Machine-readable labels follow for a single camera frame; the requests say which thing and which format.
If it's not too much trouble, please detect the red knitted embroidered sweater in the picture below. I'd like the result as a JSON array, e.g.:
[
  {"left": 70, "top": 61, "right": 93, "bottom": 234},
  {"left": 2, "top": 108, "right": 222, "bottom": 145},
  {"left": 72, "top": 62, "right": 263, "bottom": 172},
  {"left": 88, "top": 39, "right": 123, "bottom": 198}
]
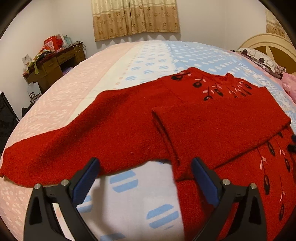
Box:
[{"left": 1, "top": 68, "right": 295, "bottom": 240}]

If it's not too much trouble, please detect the pink and blue bed blanket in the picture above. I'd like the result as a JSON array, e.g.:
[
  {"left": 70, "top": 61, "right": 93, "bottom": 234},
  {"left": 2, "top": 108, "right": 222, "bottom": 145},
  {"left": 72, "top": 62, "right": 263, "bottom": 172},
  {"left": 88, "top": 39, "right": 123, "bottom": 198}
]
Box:
[{"left": 6, "top": 41, "right": 295, "bottom": 240}]

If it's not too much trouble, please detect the black bag on floor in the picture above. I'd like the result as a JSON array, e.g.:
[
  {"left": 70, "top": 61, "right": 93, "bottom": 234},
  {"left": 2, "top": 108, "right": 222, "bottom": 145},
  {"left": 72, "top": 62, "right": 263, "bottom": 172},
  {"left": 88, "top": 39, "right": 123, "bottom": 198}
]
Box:
[{"left": 0, "top": 92, "right": 20, "bottom": 154}]

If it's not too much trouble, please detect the white paper shopping bag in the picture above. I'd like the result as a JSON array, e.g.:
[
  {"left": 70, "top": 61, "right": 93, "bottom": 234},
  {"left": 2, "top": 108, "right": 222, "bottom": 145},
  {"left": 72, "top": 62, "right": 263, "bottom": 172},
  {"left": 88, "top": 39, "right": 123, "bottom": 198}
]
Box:
[{"left": 27, "top": 82, "right": 42, "bottom": 104}]

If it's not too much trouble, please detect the pink pillow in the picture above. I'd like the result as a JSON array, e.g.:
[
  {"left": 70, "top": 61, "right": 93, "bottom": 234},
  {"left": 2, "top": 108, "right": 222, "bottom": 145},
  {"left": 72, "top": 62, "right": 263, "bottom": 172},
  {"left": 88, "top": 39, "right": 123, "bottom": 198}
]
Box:
[{"left": 281, "top": 73, "right": 296, "bottom": 103}]

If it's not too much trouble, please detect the dark wooden desk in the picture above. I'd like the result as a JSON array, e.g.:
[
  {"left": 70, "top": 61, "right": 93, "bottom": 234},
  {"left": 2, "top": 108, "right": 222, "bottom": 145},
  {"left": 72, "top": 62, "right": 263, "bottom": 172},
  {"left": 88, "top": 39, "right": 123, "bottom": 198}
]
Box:
[{"left": 23, "top": 42, "right": 86, "bottom": 93}]

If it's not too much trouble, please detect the white patterned pillow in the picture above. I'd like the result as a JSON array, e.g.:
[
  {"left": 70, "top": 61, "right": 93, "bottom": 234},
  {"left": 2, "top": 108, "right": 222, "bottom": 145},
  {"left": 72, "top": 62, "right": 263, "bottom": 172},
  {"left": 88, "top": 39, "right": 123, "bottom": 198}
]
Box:
[{"left": 236, "top": 48, "right": 286, "bottom": 79}]

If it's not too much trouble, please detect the cream and brown headboard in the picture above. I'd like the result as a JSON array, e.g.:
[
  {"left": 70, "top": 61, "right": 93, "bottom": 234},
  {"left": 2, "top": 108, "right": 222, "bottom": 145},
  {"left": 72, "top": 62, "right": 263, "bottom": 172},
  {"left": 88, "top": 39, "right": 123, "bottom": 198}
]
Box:
[{"left": 240, "top": 33, "right": 295, "bottom": 75}]

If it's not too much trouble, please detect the red gift box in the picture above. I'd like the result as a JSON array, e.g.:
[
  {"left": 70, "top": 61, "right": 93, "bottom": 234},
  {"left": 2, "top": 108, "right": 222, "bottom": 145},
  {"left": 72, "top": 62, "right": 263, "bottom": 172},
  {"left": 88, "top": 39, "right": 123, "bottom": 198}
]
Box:
[{"left": 44, "top": 36, "right": 63, "bottom": 52}]

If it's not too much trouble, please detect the beige curtain beside headboard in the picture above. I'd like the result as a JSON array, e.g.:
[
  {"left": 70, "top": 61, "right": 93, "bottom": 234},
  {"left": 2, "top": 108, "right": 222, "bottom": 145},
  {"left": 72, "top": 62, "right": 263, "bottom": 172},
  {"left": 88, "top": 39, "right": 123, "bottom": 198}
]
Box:
[{"left": 265, "top": 9, "right": 290, "bottom": 41}]

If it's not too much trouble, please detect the beige patterned window curtain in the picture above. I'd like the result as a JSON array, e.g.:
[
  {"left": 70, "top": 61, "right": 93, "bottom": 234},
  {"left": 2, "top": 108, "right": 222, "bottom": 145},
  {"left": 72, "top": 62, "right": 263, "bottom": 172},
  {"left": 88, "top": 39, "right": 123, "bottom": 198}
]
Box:
[{"left": 91, "top": 0, "right": 180, "bottom": 42}]

